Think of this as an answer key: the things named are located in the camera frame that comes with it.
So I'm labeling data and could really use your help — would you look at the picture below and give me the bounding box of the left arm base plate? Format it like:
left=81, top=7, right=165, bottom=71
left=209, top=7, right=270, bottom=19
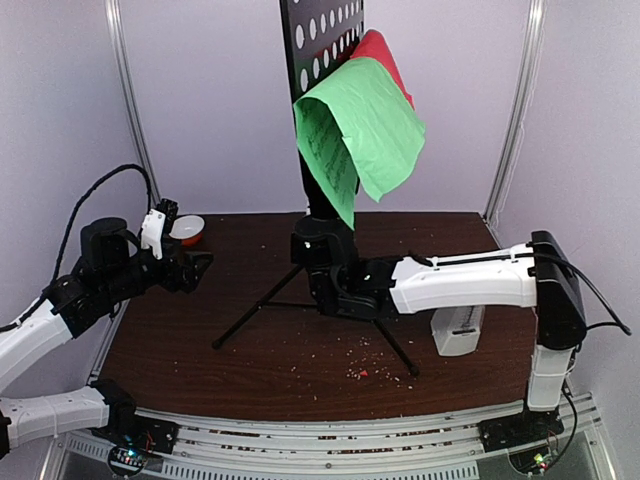
left=92, top=416, right=179, bottom=454

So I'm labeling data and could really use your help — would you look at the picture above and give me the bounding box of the right aluminium frame post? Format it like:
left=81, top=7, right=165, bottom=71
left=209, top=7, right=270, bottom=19
left=484, top=0, right=546, bottom=228

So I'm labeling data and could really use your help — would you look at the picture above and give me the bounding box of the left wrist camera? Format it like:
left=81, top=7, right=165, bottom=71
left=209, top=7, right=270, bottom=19
left=139, top=198, right=179, bottom=260

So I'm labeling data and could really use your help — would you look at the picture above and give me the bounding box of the circuit board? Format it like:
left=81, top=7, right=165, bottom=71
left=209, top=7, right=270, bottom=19
left=509, top=443, right=565, bottom=476
left=107, top=446, right=149, bottom=477

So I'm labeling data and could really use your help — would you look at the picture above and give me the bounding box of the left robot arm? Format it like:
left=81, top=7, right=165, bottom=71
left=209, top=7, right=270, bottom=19
left=1, top=217, right=213, bottom=454

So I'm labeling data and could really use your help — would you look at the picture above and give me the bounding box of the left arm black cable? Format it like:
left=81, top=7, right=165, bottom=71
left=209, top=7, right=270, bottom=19
left=51, top=163, right=161, bottom=291

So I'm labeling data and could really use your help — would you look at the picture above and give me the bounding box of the orange white bowl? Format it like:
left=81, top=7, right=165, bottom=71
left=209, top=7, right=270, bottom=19
left=170, top=215, right=205, bottom=247

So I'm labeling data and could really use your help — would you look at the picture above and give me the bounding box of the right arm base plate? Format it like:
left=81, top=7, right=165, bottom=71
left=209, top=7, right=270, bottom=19
left=478, top=411, right=564, bottom=453

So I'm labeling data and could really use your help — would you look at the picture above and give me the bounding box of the white metronome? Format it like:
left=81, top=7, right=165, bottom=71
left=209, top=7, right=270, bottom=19
left=431, top=306, right=486, bottom=357

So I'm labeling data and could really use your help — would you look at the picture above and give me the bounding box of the black music stand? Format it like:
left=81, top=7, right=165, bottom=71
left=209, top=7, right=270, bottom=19
left=211, top=0, right=420, bottom=377

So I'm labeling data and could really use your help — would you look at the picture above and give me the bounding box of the right circuit board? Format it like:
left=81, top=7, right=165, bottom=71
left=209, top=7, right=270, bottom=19
left=509, top=443, right=565, bottom=476

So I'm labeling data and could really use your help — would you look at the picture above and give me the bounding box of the left circuit board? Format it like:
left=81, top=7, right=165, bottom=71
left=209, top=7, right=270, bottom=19
left=107, top=446, right=149, bottom=477

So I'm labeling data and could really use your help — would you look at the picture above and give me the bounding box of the aluminium front rail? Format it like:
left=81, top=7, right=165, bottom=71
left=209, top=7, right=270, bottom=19
left=49, top=399, right=601, bottom=480

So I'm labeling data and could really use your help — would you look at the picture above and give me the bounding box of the left aluminium frame post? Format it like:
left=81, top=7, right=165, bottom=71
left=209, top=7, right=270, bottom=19
left=104, top=0, right=161, bottom=205

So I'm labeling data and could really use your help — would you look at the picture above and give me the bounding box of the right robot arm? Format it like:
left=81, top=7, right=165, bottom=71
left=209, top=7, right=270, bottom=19
left=291, top=216, right=587, bottom=442

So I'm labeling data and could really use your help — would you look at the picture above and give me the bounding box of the red sheet music paper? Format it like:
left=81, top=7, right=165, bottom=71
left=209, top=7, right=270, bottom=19
left=350, top=29, right=415, bottom=108

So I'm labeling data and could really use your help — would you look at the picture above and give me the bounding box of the aluminium frame post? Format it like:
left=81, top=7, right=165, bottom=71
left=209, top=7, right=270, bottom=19
left=484, top=0, right=546, bottom=228
left=104, top=0, right=161, bottom=205

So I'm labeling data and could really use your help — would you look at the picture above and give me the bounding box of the green cloth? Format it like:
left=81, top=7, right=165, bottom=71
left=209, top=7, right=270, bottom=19
left=293, top=58, right=426, bottom=229

